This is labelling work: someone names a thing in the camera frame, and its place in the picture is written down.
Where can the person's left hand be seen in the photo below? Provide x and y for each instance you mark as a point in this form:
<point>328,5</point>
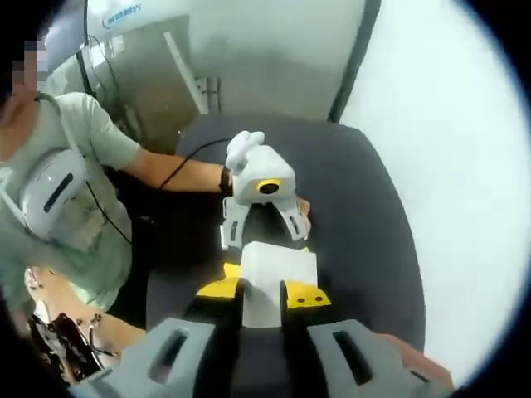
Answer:
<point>240,149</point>

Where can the black wristband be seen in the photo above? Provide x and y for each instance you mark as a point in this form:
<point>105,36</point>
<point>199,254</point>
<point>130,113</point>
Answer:
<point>226,179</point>

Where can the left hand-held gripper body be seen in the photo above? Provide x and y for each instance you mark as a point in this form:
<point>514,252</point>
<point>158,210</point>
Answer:
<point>269,170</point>

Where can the frosted glass partition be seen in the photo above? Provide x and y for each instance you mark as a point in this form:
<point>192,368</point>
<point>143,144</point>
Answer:
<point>249,49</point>

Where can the person's legs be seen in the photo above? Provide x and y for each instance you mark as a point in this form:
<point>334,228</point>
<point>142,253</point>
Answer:
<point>120,331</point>

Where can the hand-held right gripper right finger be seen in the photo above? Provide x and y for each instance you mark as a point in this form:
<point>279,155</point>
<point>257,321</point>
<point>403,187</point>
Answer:
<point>373,356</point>

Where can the white chest device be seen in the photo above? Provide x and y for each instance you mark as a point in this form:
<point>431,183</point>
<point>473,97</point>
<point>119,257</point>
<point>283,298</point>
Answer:
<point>50,190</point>

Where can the white cardboard box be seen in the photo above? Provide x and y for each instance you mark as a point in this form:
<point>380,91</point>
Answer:
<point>278,265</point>

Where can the person's right hand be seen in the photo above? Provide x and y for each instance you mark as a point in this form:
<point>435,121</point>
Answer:
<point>427,365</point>

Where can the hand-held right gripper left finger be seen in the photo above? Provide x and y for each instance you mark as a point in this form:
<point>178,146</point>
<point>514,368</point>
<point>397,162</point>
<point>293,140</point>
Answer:
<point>137,365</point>

